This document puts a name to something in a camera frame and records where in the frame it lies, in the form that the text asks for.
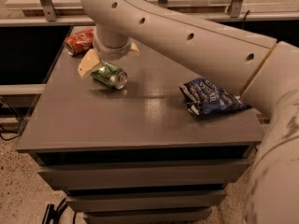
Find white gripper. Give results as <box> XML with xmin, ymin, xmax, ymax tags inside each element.
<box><xmin>78</xmin><ymin>31</ymin><xmax>140</xmax><ymax>79</ymax></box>

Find black cables left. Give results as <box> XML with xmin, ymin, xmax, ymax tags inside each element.
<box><xmin>0</xmin><ymin>96</ymin><xmax>29</xmax><ymax>142</ymax></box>

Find grey drawer cabinet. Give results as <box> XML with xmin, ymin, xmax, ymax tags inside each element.
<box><xmin>16</xmin><ymin>22</ymin><xmax>270</xmax><ymax>224</ymax></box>

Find black device on floor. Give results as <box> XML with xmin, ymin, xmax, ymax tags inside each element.
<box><xmin>41</xmin><ymin>198</ymin><xmax>69</xmax><ymax>224</ymax></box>

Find metal railing frame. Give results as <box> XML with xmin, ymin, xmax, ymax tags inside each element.
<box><xmin>0</xmin><ymin>0</ymin><xmax>299</xmax><ymax>33</ymax></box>

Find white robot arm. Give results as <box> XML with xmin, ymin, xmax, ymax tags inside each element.
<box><xmin>80</xmin><ymin>0</ymin><xmax>299</xmax><ymax>224</ymax></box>

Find blue chip bag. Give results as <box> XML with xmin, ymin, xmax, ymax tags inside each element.
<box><xmin>179</xmin><ymin>77</ymin><xmax>249</xmax><ymax>116</ymax></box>

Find green soda can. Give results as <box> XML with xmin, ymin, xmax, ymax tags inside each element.
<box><xmin>91</xmin><ymin>61</ymin><xmax>128</xmax><ymax>90</ymax></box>

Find red soda can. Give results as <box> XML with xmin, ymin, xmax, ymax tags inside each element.
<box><xmin>64</xmin><ymin>28</ymin><xmax>93</xmax><ymax>56</ymax></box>

